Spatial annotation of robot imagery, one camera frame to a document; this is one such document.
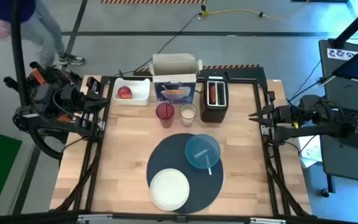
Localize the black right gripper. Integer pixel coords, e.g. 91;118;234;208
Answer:
249;90;293;142

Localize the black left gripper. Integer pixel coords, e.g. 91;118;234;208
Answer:
78;76;111;131

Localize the red apple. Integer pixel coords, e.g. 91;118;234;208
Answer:
117;86;133;100

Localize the blue cereal box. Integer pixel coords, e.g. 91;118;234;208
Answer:
152;53;203;105

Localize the white plastic bin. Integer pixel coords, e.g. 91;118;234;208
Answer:
112;77;151;106

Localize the black two-slot toaster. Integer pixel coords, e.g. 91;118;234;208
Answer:
199;68;229;123

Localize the person's shoe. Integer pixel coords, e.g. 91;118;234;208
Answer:
57;52;86;66

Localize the white printed paper sheet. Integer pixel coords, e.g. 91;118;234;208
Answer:
295;135;323;169

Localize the red plastic tumbler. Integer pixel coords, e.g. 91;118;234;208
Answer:
155;102;175;129

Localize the blue translucent bowl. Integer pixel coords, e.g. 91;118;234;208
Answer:
184;133;222;170

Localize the clear glass of milk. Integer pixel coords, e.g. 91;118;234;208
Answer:
179;103;198;128

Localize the laptop on side stand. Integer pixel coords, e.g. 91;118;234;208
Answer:
317;39;358;198

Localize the round dark woven placemat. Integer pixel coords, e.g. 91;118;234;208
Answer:
146;133;225;215

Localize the person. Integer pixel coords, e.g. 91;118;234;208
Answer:
0;0;86;68

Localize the thin black pole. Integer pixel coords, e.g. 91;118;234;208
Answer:
10;0;30;106

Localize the white paper label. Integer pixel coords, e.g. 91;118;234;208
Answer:
326;48;358;62

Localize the white round plate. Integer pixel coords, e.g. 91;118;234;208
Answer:
149;168;191;212

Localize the thick black slanted pole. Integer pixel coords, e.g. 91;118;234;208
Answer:
333;0;358;49

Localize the black aluminium table frame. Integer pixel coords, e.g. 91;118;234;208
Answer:
54;74;310;218

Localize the silver metal bracket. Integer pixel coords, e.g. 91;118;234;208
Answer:
78;213;113;223
249;217;287;224

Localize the black floor cable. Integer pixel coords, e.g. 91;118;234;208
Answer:
114;12;202;77

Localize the yellow extension cable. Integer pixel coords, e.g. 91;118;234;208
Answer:
200;0;310;20

